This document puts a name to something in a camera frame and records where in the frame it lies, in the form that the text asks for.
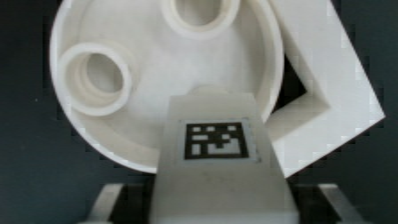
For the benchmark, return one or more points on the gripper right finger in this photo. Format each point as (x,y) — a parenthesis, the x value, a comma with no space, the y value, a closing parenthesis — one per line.
(323,205)

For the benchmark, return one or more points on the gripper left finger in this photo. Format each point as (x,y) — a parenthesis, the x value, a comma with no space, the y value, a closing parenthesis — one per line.
(117,207)

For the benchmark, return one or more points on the white right fence bar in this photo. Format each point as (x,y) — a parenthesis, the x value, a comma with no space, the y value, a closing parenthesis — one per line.
(330,114)

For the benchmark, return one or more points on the white stool leg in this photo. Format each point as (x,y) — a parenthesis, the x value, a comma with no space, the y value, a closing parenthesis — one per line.
(218,185)

